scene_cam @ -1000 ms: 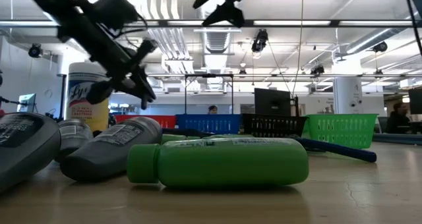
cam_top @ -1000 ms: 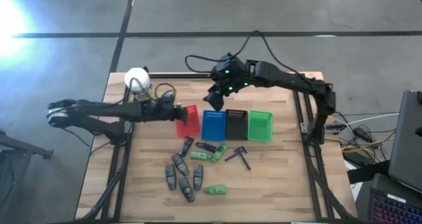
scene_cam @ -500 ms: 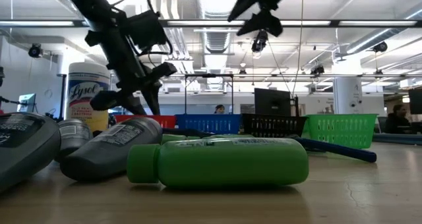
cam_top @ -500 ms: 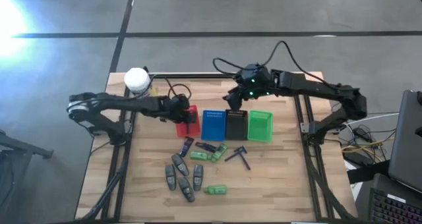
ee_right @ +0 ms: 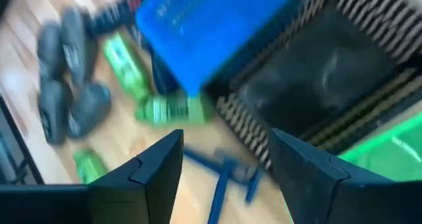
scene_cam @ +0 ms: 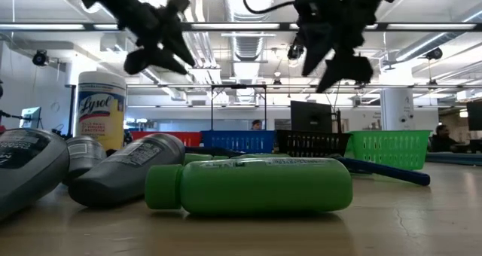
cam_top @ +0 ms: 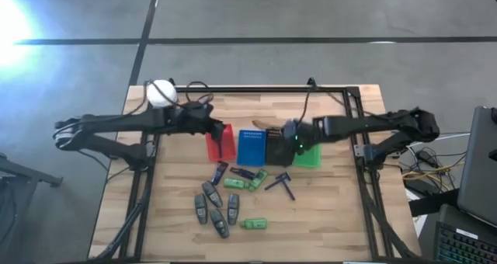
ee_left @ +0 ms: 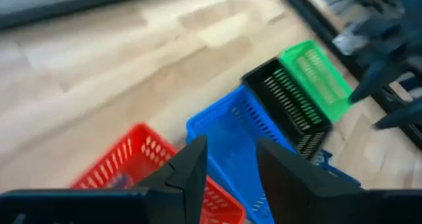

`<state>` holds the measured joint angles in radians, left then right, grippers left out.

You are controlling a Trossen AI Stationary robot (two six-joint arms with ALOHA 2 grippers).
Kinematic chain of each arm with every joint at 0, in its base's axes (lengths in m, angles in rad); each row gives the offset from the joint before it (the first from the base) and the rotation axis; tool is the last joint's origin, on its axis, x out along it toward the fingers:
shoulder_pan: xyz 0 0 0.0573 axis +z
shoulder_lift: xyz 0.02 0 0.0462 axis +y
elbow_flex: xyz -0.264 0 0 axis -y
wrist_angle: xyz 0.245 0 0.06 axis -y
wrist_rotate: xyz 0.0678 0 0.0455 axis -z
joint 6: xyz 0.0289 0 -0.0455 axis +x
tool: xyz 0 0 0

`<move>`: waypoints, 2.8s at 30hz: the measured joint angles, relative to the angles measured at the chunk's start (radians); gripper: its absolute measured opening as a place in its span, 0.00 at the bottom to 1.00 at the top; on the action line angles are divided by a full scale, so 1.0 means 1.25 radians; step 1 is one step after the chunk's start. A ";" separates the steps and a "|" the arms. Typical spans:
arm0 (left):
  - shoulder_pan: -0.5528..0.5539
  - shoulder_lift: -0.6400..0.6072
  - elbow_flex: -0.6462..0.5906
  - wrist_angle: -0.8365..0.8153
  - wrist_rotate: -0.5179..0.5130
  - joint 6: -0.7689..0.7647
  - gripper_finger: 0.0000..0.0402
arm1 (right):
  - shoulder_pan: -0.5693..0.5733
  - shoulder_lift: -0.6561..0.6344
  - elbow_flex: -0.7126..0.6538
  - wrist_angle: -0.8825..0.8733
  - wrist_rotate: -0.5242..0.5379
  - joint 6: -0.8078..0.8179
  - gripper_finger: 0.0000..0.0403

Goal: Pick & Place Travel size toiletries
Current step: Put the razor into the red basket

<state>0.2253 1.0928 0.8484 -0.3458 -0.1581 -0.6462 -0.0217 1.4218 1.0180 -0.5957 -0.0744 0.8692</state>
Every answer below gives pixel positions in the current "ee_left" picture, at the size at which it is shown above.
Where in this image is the blue plastic slotted basket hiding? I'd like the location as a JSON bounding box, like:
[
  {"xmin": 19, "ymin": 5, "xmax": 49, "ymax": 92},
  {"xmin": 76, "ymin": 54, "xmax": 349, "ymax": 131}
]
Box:
[{"xmin": 185, "ymin": 84, "xmax": 297, "ymax": 224}]

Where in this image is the dark toiletry item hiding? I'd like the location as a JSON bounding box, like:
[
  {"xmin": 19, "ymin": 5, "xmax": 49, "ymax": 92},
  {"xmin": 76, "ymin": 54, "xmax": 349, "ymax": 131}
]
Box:
[{"xmin": 107, "ymin": 172, "xmax": 133, "ymax": 190}]

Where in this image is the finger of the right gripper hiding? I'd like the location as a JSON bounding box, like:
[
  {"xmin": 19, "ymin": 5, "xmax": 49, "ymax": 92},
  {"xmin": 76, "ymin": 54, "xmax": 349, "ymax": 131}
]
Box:
[
  {"xmin": 373, "ymin": 98, "xmax": 422, "ymax": 130},
  {"xmin": 348, "ymin": 59, "xmax": 398, "ymax": 105}
]

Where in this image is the green plastic slotted basket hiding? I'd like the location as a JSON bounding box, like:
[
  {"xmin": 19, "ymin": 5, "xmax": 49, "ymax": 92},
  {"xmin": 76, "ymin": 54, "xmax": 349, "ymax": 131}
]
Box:
[{"xmin": 279, "ymin": 39, "xmax": 354, "ymax": 123}]

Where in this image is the blue plastic item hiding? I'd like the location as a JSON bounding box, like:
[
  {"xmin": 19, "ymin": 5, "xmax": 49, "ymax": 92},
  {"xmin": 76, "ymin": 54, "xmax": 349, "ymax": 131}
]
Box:
[{"xmin": 313, "ymin": 149, "xmax": 362, "ymax": 187}]

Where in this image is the red plastic slotted basket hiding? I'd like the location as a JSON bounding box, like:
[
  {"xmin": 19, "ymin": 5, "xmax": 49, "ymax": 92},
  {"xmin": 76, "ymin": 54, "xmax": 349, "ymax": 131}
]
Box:
[{"xmin": 69, "ymin": 122, "xmax": 247, "ymax": 224}]

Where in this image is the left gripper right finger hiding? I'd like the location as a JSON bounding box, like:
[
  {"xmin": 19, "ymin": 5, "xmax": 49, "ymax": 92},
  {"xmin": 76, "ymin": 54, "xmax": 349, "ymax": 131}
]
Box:
[{"xmin": 256, "ymin": 138, "xmax": 363, "ymax": 224}]

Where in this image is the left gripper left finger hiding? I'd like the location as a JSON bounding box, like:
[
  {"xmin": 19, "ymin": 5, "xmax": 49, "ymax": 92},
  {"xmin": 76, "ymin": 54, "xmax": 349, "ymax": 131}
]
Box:
[{"xmin": 136, "ymin": 135, "xmax": 208, "ymax": 224}]

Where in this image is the black plastic slotted basket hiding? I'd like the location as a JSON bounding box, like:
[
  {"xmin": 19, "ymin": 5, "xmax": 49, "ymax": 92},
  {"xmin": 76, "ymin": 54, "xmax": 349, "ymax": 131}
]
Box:
[{"xmin": 241, "ymin": 57, "xmax": 333, "ymax": 161}]

